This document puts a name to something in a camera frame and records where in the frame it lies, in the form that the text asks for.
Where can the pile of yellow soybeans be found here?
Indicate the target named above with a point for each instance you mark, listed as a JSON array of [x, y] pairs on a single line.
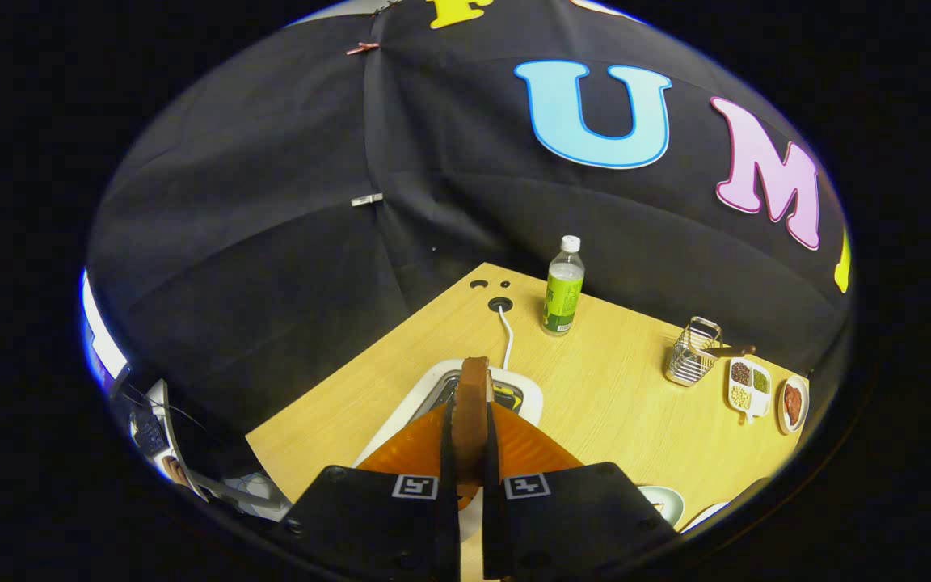
[[740, 396]]

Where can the white divided dish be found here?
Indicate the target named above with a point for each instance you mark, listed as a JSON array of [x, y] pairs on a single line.
[[749, 412]]

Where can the brown steak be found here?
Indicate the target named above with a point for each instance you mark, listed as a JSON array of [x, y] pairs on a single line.
[[793, 402]]

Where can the pile of dark red beans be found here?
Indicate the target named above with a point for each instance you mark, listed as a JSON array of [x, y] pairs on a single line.
[[740, 373]]

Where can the white square plate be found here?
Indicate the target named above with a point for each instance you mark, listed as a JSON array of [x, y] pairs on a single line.
[[704, 515]]

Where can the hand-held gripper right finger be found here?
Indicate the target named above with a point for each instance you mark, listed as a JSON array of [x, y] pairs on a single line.
[[491, 461]]

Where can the brown-crust bread slice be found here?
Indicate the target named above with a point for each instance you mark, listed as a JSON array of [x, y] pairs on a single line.
[[471, 412]]

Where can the green label water bottle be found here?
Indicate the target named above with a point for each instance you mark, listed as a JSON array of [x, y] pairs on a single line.
[[562, 295]]

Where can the pale green round plate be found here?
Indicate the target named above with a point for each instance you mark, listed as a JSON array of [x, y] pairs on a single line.
[[669, 497]]

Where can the pile of green beans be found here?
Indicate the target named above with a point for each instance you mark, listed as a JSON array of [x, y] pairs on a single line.
[[760, 381]]

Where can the bright screen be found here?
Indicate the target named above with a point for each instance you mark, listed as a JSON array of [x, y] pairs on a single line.
[[102, 339]]

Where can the black backdrop cloth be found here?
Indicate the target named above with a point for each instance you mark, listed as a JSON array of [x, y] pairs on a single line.
[[271, 242]]

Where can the white toaster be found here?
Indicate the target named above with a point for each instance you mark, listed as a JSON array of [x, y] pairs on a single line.
[[532, 402]]

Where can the silver cloth clip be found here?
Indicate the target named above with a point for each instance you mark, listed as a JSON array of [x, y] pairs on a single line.
[[367, 200]]

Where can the red cloth clip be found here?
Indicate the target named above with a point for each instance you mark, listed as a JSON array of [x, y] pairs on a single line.
[[362, 48]]

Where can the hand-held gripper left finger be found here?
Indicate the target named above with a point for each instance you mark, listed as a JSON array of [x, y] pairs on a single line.
[[448, 453]]

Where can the white round plate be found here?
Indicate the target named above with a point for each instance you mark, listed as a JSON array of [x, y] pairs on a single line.
[[806, 404]]

